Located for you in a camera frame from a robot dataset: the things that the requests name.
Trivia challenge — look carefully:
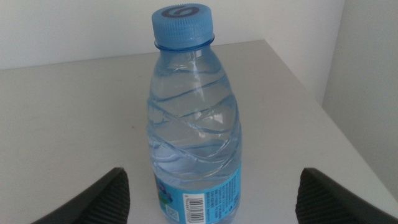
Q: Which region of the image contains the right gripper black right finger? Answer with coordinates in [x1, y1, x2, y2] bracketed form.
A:
[295, 167, 398, 224]

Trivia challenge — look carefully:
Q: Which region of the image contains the clear water bottle blue cap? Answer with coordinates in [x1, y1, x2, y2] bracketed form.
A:
[146, 2, 243, 224]

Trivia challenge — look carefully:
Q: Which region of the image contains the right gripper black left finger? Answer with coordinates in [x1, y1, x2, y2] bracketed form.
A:
[30, 167, 131, 224]

